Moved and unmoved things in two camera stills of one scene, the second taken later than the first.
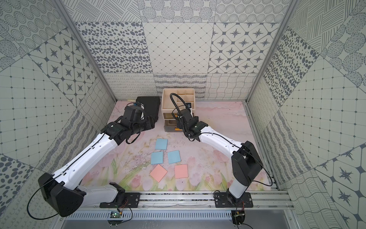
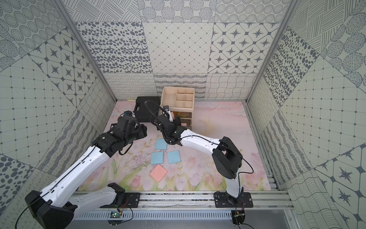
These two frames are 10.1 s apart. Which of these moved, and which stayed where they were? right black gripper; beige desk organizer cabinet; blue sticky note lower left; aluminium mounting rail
Moved: right black gripper
Stayed: beige desk organizer cabinet; blue sticky note lower left; aluminium mounting rail
